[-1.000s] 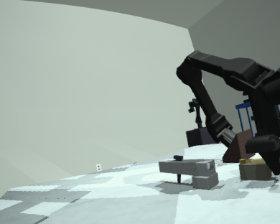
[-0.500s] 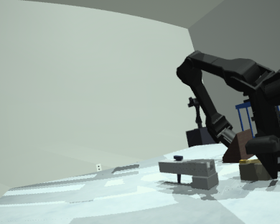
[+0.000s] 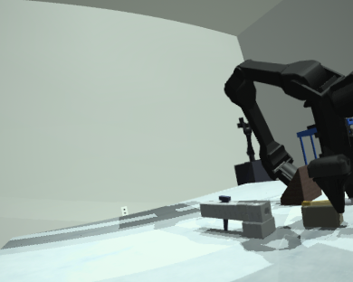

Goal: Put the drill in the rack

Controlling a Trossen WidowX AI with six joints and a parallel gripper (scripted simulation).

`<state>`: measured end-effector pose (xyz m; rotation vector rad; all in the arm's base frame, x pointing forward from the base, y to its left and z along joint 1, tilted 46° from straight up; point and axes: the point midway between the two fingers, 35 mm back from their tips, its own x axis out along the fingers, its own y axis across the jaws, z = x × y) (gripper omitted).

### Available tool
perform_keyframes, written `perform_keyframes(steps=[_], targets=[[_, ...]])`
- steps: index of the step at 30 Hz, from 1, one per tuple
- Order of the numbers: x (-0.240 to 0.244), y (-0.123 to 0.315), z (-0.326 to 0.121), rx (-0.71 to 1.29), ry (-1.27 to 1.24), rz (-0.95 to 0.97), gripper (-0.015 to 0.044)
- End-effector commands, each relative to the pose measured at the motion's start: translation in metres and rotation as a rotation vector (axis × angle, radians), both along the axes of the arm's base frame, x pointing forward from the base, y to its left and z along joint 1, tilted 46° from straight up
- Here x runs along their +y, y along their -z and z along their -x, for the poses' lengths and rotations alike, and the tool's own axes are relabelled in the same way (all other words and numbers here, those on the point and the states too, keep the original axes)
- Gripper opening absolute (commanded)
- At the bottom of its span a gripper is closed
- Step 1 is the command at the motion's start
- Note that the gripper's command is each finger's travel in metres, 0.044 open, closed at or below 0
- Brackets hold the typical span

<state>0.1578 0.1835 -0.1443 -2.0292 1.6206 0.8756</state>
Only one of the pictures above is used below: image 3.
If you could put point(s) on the white cylinder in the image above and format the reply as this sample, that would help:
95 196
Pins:
348 202

